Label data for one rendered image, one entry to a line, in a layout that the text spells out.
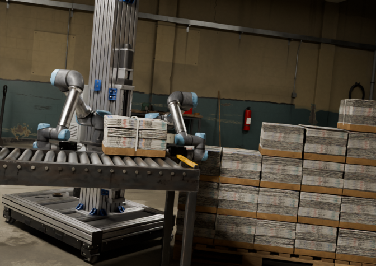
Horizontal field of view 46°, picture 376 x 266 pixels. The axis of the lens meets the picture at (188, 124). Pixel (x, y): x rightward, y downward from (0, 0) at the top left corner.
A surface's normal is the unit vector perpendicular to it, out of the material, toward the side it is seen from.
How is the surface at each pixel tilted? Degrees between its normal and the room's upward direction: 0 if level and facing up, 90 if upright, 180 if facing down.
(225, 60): 90
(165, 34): 90
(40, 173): 90
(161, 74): 90
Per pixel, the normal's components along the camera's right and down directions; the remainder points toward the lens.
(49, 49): 0.26, 0.07
